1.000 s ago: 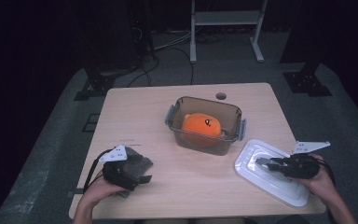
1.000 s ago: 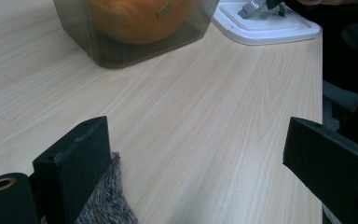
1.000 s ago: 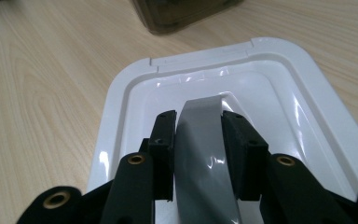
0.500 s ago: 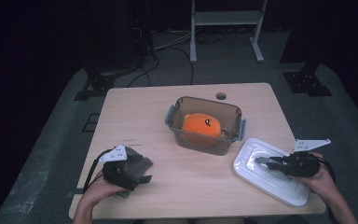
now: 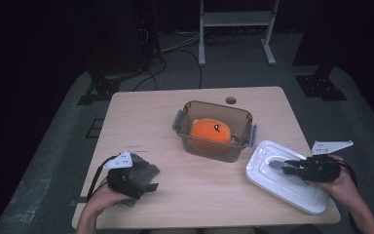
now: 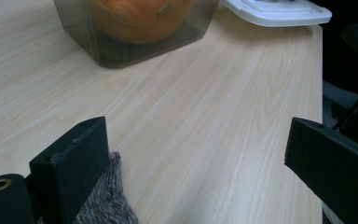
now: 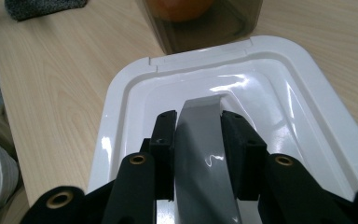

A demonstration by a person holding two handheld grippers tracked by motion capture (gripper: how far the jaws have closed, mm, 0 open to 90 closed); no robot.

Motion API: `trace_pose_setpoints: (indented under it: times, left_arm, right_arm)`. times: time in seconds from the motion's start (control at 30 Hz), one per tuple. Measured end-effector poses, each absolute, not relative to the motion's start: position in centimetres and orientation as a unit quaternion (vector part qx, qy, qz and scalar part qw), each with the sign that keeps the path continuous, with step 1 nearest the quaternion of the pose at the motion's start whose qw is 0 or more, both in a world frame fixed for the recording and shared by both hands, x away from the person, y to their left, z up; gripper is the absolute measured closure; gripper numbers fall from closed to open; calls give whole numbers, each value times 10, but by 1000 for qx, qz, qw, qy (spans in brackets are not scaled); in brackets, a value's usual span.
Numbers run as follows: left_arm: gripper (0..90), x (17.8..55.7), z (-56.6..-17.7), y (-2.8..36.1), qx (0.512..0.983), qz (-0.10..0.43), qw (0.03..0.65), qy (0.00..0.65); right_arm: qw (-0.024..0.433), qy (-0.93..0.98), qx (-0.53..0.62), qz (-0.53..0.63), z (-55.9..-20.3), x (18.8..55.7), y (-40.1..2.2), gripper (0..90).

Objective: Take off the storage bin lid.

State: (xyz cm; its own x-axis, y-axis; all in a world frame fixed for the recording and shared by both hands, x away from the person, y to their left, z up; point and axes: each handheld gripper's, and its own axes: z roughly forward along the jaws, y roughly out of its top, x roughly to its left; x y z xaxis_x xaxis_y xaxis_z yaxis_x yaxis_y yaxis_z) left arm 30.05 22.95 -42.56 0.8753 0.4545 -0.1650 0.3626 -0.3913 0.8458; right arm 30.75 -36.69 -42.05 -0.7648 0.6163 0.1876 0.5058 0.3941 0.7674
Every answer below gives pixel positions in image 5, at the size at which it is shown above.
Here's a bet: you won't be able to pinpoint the white box lid grey handle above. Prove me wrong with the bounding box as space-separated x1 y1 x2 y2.
245 139 330 215

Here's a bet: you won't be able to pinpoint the right hand-held gripper cable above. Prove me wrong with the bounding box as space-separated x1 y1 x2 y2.
337 159 358 190

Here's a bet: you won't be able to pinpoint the brown transparent storage box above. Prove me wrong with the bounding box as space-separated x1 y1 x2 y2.
171 100 258 163

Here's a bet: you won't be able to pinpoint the black pole with cables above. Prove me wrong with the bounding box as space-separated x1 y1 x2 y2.
135 0 164 63

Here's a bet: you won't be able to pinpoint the black stand with square base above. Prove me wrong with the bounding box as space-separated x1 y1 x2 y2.
292 0 349 101

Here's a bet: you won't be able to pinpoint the orange plush toy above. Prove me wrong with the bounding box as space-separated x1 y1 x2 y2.
189 117 234 154

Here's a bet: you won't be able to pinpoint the black floor cable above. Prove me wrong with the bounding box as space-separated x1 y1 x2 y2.
171 48 205 90
132 58 168 92

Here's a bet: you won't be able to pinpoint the hand-held gripper cable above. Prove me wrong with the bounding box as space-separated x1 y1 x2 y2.
337 159 358 190
87 155 119 203

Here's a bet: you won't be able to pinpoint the white metal stand frame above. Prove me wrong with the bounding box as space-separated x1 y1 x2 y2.
198 0 281 67

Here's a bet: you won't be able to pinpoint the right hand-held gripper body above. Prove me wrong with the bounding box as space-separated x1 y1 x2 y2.
300 139 355 183

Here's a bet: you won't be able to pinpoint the person's right hand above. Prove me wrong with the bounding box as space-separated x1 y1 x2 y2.
315 155 358 210

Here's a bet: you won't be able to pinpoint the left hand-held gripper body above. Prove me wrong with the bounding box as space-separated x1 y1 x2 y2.
102 150 145 200

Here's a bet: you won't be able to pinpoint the black stand with flat base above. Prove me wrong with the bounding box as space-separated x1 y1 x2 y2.
77 58 144 105

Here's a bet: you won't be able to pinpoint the person's left hand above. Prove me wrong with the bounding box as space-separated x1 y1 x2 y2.
86 186 134 216

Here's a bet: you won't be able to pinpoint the white floor cables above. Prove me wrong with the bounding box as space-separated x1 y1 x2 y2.
160 31 203 54

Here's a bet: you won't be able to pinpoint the left hand-held gripper cable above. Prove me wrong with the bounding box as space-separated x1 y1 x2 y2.
87 155 119 203

